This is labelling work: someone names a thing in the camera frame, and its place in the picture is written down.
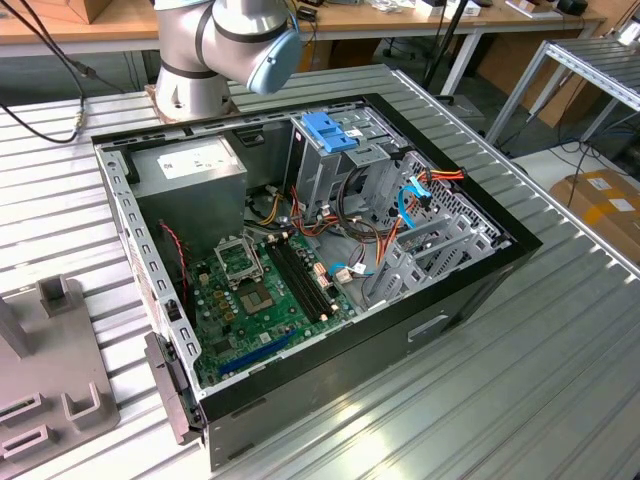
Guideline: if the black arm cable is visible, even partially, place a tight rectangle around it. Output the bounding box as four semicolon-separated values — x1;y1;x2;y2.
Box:
0;97;87;145
7;0;126;96

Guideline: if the plain brown cardboard box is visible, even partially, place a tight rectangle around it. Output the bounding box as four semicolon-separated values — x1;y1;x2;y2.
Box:
474;33;601;129

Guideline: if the grey parts rack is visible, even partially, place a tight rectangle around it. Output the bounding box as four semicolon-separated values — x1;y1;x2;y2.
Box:
0;273;122;480

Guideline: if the coloured power wire bundle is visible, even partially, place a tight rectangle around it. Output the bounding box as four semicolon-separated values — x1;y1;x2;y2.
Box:
247;183;351;240

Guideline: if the metal socket cover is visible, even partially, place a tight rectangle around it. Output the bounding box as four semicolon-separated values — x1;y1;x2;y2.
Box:
213;235;265;292

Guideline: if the blue data wire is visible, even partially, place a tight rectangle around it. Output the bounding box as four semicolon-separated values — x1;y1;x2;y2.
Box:
398;175;426;231

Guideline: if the small wooden box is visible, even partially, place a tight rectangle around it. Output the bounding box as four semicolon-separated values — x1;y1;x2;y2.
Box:
43;0;114;26

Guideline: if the black wire bundle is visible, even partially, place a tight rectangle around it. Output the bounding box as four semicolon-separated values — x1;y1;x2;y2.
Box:
335;164;401;246

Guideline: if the brown square base plate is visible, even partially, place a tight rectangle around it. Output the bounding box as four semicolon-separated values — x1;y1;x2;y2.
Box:
143;83;237;125

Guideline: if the metal slat side table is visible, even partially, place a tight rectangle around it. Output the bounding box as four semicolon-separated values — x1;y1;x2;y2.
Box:
484;37;640;146

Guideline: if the black open PC case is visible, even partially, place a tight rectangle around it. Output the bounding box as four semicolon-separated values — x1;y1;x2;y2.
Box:
89;92;544;474

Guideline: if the CPU socket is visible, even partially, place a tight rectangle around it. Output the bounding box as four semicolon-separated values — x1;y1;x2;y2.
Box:
234;280;277;317

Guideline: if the brown cardboard box with labels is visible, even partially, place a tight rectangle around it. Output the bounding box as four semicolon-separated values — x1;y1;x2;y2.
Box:
548;168;640;261

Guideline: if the orange power wire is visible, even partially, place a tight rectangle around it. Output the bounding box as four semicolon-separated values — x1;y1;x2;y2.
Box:
374;168;467;269

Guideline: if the blue expansion slot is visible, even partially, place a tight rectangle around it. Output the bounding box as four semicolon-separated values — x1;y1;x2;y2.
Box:
218;327;297;377

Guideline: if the black RAM slot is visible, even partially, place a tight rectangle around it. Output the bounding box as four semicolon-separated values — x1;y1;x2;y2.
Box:
277;235;336;317
263;240;324;325

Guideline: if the grey metal disk bay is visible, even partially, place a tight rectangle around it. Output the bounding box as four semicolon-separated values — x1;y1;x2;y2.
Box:
362;149;514;311

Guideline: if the grey power supply unit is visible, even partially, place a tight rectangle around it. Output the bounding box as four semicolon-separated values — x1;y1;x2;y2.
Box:
127;134;250;259

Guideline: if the thin blue wire white plug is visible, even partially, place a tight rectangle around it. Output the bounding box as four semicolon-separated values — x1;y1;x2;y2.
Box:
327;260;377;286

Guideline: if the red black twisted wire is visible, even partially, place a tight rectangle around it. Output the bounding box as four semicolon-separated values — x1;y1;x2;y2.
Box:
158;222;192;307

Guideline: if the grey plastic case latch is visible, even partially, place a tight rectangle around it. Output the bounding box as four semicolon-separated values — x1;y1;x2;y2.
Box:
143;331;207;447

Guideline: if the blue plastic drive latch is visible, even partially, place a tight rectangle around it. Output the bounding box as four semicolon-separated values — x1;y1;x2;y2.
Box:
301;112;361;155

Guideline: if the long wooden desk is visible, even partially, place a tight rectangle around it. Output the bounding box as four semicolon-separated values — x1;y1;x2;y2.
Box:
0;0;609;59

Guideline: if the green motherboard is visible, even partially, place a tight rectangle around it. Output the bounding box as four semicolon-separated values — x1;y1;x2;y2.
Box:
187;230;359;389

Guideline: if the grey metal drive cage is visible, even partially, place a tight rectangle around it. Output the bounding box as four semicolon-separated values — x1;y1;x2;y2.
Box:
284;105;409;226

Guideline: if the green RAM stick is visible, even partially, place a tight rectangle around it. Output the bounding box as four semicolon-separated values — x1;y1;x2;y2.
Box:
0;396;39;419

